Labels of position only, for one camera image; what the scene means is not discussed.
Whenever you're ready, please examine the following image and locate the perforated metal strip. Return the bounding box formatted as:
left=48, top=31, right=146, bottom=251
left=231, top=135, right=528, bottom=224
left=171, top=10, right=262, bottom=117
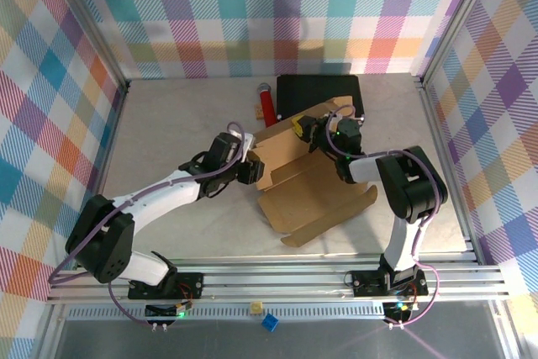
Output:
left=66, top=306, right=425, bottom=323

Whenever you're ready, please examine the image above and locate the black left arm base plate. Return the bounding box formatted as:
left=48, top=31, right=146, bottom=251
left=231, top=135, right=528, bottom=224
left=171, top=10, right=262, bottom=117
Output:
left=127, top=270, right=205, bottom=300

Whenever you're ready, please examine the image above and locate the aluminium side rail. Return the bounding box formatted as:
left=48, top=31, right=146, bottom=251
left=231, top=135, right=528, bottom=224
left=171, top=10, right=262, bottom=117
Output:
left=414, top=75, right=481, bottom=267
left=75, top=79, right=132, bottom=270

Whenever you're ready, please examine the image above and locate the black flat case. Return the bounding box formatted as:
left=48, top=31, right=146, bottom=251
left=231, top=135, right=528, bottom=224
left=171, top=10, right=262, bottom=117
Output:
left=276, top=74, right=366, bottom=124

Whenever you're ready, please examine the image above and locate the brown cardboard box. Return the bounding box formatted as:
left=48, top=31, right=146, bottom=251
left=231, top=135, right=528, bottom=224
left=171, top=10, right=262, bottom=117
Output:
left=251, top=95, right=378, bottom=248

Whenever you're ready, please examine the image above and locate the red cylinder with grey cap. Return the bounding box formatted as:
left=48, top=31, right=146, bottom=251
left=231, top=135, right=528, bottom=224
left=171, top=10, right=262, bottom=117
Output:
left=257, top=83, right=281, bottom=128

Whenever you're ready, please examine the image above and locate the aluminium front rail frame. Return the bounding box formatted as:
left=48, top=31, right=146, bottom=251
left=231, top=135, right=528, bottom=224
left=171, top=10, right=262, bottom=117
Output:
left=45, top=252, right=512, bottom=306

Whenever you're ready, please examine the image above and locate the aluminium frame post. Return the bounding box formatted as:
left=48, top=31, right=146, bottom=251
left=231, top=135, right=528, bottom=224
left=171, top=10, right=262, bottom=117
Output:
left=419, top=0, right=502, bottom=87
left=50, top=0, right=130, bottom=92

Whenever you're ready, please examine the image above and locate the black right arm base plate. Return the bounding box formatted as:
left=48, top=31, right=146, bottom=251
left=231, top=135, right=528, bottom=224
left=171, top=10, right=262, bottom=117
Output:
left=350, top=268, right=430, bottom=298

